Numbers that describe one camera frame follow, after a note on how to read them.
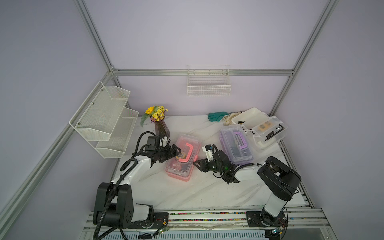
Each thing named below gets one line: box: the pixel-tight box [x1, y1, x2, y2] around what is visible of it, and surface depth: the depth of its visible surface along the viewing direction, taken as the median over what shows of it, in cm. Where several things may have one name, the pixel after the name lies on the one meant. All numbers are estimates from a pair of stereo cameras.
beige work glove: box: [223, 111, 242, 126], surface depth 120 cm
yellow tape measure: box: [177, 152, 186, 160], surface depth 88 cm
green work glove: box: [207, 111, 229, 122], surface depth 121 cm
